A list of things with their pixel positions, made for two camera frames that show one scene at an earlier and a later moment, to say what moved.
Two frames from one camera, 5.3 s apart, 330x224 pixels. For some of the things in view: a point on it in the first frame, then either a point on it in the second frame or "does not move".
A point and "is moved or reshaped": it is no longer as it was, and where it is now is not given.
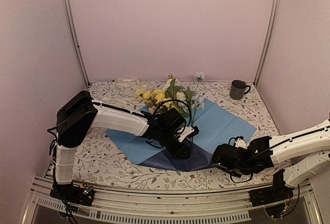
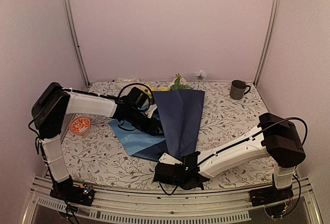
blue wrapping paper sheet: [218, 124] is moved or reshaped
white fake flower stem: [174, 90] is moved or reshaped
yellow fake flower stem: [158, 95] → [145, 90]
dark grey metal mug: [237, 89] does not move
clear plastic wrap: [135, 80] does not move
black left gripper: [178, 153] → [151, 127]
